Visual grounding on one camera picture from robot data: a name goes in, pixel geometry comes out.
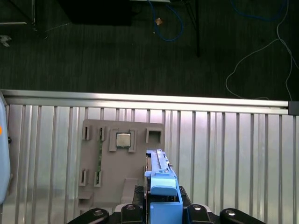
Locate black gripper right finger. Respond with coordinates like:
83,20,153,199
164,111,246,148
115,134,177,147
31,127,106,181
179,186,267,224

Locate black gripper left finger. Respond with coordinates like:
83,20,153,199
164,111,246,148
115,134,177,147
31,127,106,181
67,185,145,224

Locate black metal stand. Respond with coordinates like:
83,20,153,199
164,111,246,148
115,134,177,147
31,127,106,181
184,0,202,58

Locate thin white cable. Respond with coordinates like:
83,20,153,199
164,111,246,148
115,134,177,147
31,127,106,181
225,0,294,101

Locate blue network cable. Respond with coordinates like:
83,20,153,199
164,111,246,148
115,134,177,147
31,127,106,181
146,0,185,42
230,0,288,22

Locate black cabinet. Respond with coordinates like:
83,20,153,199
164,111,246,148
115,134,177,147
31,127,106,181
56,0,133,26

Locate silver CPU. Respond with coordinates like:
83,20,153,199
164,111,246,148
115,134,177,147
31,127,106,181
116,132,132,148

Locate hard disk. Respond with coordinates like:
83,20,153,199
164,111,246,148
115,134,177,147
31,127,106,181
142,149,185,224

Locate grey parts rack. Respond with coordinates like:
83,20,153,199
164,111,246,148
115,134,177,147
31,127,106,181
78,119,165,215

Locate green RAM stick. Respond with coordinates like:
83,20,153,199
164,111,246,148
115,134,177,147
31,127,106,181
96,127,104,185

